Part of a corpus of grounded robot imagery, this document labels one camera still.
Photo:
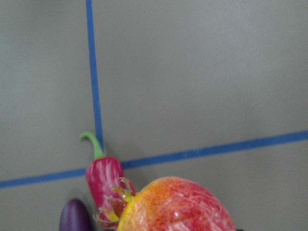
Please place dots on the purple eggplant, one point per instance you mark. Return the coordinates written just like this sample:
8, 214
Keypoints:
75, 217

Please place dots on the red chili pepper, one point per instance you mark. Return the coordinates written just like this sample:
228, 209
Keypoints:
102, 175

